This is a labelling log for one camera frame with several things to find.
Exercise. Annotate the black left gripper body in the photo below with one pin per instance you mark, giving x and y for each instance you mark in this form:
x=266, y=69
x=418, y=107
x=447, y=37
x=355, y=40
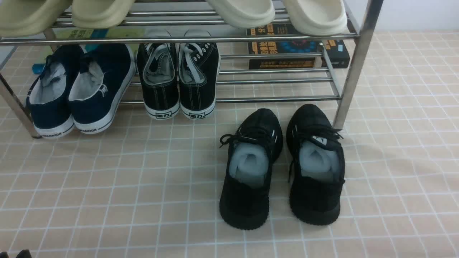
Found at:
x=23, y=254

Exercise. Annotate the navy slip-on shoe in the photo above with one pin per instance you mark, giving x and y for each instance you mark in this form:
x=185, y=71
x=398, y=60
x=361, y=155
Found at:
x=47, y=99
x=104, y=76

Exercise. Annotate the stainless steel shoe rack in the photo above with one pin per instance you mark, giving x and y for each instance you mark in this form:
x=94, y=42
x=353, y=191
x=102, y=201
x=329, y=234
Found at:
x=343, y=95

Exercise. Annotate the green and blue book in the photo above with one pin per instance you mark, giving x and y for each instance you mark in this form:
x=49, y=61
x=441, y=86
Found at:
x=79, y=33

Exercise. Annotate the black knit sneaker left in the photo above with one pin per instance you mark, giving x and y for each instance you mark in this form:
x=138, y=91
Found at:
x=252, y=151

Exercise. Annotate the black knit sneaker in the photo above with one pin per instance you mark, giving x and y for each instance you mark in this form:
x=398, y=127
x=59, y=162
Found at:
x=252, y=151
x=317, y=170

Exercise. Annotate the black canvas sneaker left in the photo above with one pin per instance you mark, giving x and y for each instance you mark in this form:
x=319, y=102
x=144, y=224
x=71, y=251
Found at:
x=157, y=68

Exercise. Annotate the black canvas sneaker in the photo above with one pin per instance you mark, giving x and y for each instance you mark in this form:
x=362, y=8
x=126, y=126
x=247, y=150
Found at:
x=198, y=70
x=157, y=68

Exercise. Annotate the olive foam slipper far left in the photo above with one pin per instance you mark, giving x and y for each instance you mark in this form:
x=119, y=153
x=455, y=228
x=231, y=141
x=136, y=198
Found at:
x=20, y=18

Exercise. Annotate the olive foam slipper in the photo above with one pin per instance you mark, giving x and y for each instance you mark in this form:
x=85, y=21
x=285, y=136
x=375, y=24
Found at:
x=20, y=18
x=98, y=14

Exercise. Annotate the black canvas sneaker right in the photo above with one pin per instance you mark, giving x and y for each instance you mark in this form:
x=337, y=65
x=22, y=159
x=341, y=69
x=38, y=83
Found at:
x=198, y=70

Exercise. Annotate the black knit sneaker right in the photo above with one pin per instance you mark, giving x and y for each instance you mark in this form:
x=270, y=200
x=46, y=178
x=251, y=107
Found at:
x=317, y=170

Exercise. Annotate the cream foam slipper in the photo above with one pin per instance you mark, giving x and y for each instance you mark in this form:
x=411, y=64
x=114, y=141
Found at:
x=317, y=17
x=244, y=13

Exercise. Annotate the cream foam slipper far right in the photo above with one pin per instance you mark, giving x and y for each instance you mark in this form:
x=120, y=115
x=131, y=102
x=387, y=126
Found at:
x=317, y=17

